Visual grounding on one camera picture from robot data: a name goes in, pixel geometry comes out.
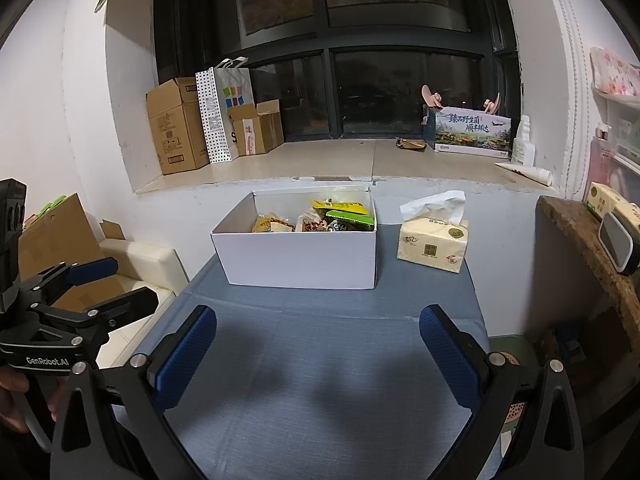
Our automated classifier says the brown item on sill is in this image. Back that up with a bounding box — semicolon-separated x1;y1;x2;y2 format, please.
396;138;427;152

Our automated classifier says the wooden side shelf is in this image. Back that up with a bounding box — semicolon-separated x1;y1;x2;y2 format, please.
536;195;640;358

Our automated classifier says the white plastic bottle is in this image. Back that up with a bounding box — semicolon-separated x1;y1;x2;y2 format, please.
511;115;536;167

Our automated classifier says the brown cardboard box on sofa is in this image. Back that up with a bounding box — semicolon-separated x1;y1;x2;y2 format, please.
18;194;124;312

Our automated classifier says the rolled white paper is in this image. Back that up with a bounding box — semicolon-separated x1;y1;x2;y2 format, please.
496;162;553;186

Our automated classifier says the landscape printed carton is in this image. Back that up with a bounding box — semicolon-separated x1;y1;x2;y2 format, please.
426;106;511;159

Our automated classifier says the cream sofa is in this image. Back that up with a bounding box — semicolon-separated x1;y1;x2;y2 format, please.
94;237;191;369

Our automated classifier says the pink fan right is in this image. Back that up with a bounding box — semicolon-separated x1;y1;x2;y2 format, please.
484;94;501;115

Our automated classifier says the pink fan left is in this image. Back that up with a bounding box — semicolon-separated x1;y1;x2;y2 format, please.
421;84;442;110

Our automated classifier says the white cardboard snack box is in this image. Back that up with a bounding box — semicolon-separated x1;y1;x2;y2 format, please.
212;183;376;290

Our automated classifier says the blue table cloth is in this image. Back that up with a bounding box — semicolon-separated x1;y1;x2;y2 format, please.
139;226;488;479

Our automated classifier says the green snack packet in box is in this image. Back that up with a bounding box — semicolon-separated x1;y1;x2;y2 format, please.
324;209;375;232

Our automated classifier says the small white framed mirror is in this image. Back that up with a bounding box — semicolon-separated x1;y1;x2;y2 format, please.
598;205;639;275

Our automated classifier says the person's left hand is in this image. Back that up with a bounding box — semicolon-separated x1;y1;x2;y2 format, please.
0;364;68;434

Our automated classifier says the red white snack in box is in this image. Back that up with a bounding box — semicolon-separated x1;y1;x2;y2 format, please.
295;208;328;232

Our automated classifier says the yellow tissue pack on shelf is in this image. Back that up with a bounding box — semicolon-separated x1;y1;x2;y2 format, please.
585;182;629;221

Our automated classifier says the yellow snack packet in box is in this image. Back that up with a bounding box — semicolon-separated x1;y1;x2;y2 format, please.
309;200;370;217

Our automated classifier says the pink floral bag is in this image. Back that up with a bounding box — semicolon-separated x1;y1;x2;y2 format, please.
590;47;639;99

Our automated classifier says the pink fan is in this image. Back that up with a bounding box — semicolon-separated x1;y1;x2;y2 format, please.
421;84;442;110
484;94;501;115

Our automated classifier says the small open cardboard box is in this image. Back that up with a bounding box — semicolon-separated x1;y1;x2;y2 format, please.
229;100;284;156

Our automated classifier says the tall brown cardboard box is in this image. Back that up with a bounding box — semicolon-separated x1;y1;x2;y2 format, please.
145;77;209;176

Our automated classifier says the yellow snack bag in box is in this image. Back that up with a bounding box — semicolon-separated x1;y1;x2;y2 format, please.
252;214;295;233

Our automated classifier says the white dotted paper bag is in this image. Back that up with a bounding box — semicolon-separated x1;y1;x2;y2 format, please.
195;56;254;164

